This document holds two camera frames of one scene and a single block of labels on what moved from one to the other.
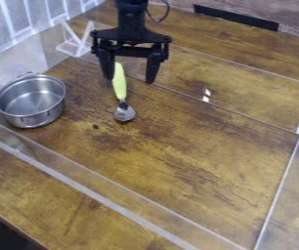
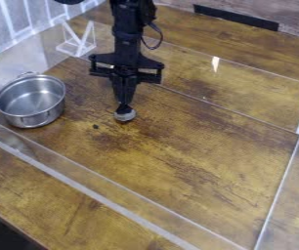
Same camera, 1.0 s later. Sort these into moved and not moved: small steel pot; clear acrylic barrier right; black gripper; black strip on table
Moved: black gripper
Not moved: black strip on table; clear acrylic barrier right; small steel pot
